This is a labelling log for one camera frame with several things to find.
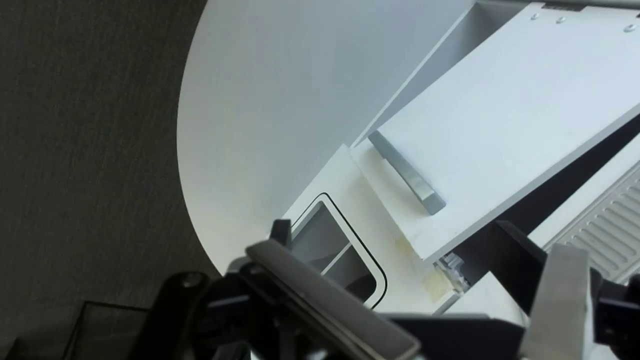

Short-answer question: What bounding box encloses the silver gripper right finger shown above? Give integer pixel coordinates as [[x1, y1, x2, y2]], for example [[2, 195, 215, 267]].
[[484, 218, 596, 360]]

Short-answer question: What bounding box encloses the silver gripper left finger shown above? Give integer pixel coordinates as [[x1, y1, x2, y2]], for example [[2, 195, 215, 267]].
[[226, 218, 425, 360]]

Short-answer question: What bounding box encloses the white toy kitchen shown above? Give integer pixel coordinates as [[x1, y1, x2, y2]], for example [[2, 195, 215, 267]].
[[276, 0, 640, 360]]

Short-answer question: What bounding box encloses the small white cupboard door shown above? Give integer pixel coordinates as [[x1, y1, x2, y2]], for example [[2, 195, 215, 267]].
[[366, 1, 640, 266]]

